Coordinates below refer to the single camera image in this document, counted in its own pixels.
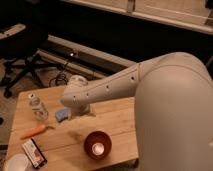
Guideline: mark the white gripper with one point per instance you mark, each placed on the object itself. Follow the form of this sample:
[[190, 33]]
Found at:
[[80, 111]]

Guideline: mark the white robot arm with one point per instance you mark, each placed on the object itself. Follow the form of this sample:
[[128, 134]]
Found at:
[[173, 109]]

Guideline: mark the red brown bowl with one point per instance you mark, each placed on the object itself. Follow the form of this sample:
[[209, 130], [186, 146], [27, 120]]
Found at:
[[97, 145]]

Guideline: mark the clear plastic bottle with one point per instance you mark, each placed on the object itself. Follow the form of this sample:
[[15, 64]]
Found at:
[[38, 107]]

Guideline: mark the orange carrot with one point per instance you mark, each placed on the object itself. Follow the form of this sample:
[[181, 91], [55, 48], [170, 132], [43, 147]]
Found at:
[[35, 131]]

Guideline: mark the small dark box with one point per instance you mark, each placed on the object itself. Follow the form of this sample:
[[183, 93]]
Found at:
[[34, 154]]

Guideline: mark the white plate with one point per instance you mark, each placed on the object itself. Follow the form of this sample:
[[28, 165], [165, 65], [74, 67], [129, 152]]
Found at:
[[18, 162]]

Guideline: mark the black office chair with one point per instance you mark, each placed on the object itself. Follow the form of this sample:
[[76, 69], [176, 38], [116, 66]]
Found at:
[[19, 50]]

